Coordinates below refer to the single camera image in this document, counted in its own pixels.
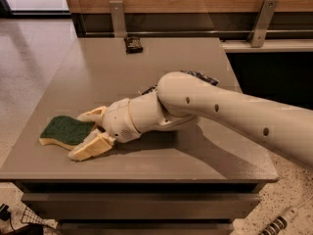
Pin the left metal bracket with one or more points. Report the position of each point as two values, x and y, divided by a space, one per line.
118 19

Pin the white power strip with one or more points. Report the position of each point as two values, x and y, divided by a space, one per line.
281 221

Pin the blue chip bag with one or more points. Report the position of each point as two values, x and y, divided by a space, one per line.
194 73

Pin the grey drawer cabinet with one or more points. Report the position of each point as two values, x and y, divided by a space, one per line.
195 181

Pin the black cable plug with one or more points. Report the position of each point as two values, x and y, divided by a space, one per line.
5 215

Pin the green and yellow sponge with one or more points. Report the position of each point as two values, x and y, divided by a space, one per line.
66 132

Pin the black wire basket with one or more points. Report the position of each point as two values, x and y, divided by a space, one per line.
30 217

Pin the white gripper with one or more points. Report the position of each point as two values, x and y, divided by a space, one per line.
118 120

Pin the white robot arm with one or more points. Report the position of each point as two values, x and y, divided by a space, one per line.
182 96

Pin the metal bracket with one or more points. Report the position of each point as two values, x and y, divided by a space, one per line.
118 19
258 34

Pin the black rxbar chocolate wrapper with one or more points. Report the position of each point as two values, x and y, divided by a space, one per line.
133 45

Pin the right metal bracket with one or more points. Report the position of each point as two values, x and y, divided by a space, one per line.
258 34

